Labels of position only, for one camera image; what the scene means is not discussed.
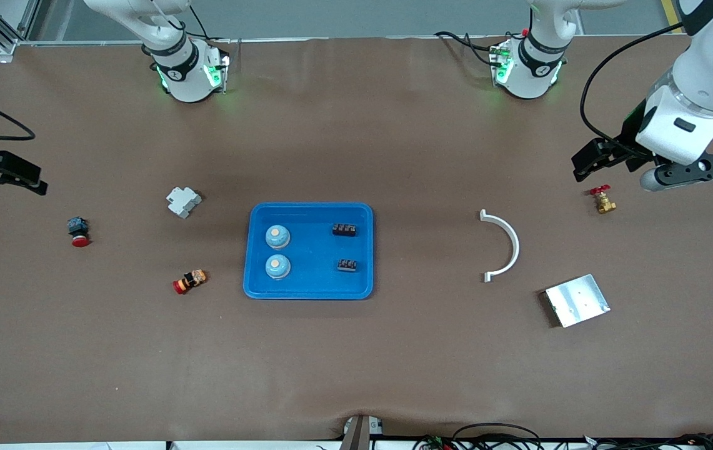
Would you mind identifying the aluminium frame profile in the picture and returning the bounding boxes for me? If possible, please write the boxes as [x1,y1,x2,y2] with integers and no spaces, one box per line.
[0,0,41,63]

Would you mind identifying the blue plastic tray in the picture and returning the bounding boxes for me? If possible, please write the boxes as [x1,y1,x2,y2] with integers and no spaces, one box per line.
[243,202,374,301]

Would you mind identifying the coloured wire cluster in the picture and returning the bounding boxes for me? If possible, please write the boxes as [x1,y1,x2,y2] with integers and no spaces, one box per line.
[414,434,457,450]

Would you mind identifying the black cable bundle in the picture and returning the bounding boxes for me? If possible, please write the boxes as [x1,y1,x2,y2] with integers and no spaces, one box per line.
[581,432,713,450]

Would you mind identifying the red orange button switch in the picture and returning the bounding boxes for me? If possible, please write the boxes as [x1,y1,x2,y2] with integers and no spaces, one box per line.
[172,269,208,296]

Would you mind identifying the silver metal plate module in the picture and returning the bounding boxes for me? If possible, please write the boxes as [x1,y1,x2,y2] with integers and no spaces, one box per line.
[544,274,611,329]

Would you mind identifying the white curved bracket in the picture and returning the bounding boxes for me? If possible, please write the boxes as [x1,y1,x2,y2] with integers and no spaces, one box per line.
[479,209,521,283]

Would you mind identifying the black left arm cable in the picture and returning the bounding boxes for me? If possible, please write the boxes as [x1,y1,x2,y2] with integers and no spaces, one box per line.
[580,22,688,148]

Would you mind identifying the brass valve red handle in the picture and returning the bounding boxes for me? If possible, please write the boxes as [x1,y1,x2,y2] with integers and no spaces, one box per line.
[589,184,617,215]

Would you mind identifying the black base cables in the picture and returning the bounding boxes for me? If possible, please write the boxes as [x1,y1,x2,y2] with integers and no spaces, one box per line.
[434,30,507,66]

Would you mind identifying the light blue bell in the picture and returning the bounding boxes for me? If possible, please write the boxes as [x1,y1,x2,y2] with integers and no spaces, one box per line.
[265,254,291,280]
[265,224,291,249]

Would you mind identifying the red push button switch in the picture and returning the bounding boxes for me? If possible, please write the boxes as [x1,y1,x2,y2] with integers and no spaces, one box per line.
[67,216,91,248]

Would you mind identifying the grey white rail terminal block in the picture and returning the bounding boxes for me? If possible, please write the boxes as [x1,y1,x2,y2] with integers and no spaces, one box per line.
[166,187,203,219]

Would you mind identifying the black cable loop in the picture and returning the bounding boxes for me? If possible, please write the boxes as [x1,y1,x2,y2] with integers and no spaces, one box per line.
[453,423,542,450]

